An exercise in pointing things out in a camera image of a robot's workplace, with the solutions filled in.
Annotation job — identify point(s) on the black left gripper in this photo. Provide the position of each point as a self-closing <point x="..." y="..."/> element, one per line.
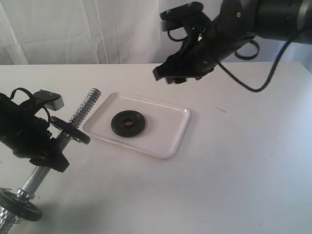
<point x="27" y="135"/>

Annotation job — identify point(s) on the black weight plate on bar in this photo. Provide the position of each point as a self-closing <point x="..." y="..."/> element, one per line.
<point x="70" y="130"/>

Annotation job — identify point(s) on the chrome threaded dumbbell bar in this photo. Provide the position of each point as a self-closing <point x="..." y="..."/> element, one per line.
<point x="27" y="191"/>

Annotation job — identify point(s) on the white backdrop curtain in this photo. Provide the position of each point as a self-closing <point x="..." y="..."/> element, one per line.
<point x="84" y="31"/>

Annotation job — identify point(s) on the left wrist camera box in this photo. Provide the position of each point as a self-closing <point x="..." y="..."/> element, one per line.
<point x="50" y="100"/>

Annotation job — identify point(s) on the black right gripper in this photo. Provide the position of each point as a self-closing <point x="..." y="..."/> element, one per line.
<point x="202" y="49"/>

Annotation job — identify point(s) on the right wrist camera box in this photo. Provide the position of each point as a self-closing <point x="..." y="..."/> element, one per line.
<point x="173" y="18"/>

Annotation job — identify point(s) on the black weight plate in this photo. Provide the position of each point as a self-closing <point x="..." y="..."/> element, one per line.
<point x="19" y="206"/>
<point x="70" y="130"/>
<point x="128" y="123"/>

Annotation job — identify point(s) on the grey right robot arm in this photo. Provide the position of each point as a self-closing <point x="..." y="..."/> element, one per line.
<point x="284" y="20"/>

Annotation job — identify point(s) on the white rectangular tray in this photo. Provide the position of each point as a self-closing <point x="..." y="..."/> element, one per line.
<point x="165" y="124"/>

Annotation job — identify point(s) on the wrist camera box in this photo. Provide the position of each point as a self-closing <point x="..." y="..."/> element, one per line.
<point x="173" y="18"/>
<point x="50" y="100"/>

